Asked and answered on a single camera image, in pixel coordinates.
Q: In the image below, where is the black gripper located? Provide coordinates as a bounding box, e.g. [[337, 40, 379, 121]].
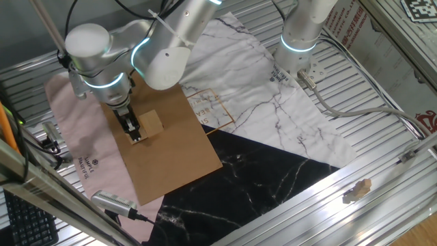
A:
[[112, 104, 143, 143]]

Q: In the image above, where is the brown cardboard sheet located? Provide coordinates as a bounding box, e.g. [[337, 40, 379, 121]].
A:
[[89, 70, 223, 206]]

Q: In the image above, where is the black pole clamp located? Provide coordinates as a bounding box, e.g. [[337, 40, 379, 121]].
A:
[[57, 50, 72, 69]]

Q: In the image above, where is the marble pattern cloth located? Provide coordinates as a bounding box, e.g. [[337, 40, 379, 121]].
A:
[[44, 12, 358, 246]]

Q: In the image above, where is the silver metal pole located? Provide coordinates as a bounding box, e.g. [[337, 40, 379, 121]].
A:
[[29, 0, 68, 54]]

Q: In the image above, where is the black keyboard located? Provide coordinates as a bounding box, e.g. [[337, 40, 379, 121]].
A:
[[3, 189, 59, 246]]

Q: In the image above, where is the small wooden piece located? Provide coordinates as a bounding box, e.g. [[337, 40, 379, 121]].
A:
[[350, 178, 372, 200]]

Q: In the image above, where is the white panel with red print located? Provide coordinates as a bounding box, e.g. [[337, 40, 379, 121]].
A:
[[322, 0, 437, 134]]

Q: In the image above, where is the black white marker tag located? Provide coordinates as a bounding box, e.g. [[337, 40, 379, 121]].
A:
[[399, 0, 437, 23]]

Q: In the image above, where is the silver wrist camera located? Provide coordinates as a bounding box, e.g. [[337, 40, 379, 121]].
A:
[[68, 68, 89, 100]]

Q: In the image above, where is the silver depth camera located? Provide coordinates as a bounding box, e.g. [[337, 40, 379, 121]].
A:
[[41, 121, 64, 148], [90, 190, 139, 219]]

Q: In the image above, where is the aluminium frame beam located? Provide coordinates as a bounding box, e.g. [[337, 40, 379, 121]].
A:
[[356, 0, 437, 92], [0, 138, 137, 246]]

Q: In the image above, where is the white cable strap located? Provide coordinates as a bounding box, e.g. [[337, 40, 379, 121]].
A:
[[147, 9, 196, 47]]

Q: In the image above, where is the orange cable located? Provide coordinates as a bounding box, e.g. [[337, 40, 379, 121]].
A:
[[0, 102, 20, 153]]

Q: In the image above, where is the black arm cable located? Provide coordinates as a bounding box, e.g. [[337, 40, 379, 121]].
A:
[[63, 0, 178, 38]]

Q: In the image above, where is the grey cable with metal plug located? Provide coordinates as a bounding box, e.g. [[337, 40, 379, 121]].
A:
[[296, 69, 434, 137]]

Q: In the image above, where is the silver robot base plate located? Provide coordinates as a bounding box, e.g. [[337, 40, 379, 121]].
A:
[[272, 51, 328, 83]]

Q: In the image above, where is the silver angle bracket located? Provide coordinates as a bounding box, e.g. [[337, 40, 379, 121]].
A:
[[398, 149, 418, 164]]

